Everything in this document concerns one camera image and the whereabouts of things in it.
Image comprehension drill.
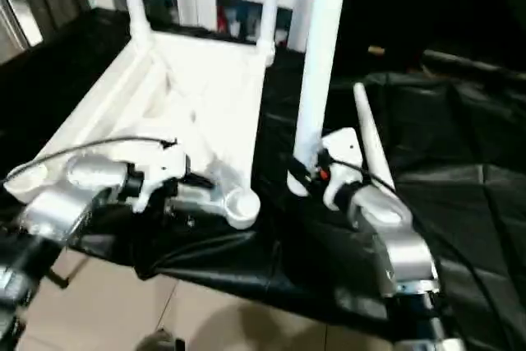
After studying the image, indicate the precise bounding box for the white plastic table top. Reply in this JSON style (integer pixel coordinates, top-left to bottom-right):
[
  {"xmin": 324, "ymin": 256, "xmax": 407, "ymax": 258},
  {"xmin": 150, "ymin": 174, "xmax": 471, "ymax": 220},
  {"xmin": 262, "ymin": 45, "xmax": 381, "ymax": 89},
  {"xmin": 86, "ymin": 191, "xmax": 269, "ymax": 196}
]
[{"xmin": 3, "ymin": 31, "xmax": 277, "ymax": 232}]

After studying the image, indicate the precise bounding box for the dark metal rod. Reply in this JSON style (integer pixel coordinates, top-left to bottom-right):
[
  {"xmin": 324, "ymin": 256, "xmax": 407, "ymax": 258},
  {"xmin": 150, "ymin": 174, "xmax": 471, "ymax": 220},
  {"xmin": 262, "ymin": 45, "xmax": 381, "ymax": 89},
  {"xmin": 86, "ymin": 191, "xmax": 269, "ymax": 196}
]
[{"xmin": 422, "ymin": 48, "xmax": 526, "ymax": 81}]

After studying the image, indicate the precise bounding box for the black left camera cable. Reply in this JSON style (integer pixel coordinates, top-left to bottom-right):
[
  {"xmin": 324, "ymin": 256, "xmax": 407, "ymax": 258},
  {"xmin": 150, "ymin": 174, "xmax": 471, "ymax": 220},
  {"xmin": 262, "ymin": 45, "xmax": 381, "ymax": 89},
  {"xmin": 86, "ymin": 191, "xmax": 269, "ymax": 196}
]
[{"xmin": 0, "ymin": 136, "xmax": 181, "ymax": 184}]

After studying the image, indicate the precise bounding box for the black metal frame strut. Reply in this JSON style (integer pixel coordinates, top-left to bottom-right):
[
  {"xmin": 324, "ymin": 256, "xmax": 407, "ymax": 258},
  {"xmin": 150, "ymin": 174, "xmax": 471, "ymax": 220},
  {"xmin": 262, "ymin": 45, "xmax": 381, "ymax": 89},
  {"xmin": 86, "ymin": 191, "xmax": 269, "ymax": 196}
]
[{"xmin": 44, "ymin": 255, "xmax": 90, "ymax": 289}]

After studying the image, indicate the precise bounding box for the grey sliding door frame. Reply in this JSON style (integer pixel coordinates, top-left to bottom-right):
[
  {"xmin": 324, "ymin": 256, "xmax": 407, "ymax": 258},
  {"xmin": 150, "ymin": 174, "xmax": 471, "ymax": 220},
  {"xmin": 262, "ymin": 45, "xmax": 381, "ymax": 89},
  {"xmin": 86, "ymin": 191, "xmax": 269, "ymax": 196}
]
[{"xmin": 0, "ymin": 0, "xmax": 33, "ymax": 53}]

